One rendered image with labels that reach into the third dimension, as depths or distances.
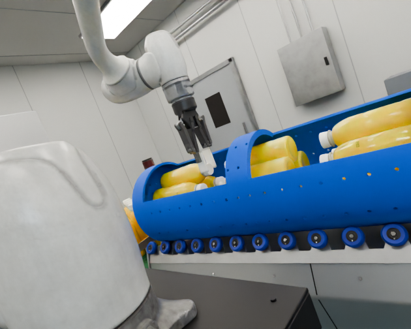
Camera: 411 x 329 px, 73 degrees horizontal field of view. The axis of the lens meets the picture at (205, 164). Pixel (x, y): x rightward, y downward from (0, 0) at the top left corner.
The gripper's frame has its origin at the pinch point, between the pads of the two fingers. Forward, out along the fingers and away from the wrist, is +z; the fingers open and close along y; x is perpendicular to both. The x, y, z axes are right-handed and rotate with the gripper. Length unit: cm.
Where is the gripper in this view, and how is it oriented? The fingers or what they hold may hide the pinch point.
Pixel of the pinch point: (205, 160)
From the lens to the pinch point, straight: 89.4
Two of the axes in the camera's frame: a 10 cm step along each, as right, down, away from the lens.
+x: -7.5, 2.2, 6.2
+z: 3.6, 9.3, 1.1
